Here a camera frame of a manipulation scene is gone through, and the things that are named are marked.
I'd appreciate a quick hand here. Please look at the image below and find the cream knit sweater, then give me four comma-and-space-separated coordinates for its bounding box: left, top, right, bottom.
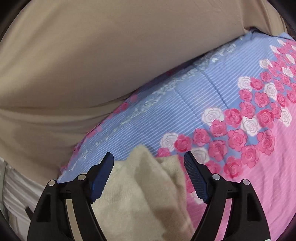
92, 146, 195, 240

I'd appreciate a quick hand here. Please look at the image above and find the white satin curtain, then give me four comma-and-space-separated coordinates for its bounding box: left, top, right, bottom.
1, 159, 44, 240

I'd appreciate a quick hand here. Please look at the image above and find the pink blue floral bedsheet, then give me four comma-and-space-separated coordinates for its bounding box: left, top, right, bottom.
59, 31, 295, 240

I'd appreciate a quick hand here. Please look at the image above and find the beige curtain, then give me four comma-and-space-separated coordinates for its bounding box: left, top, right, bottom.
1, 1, 287, 184

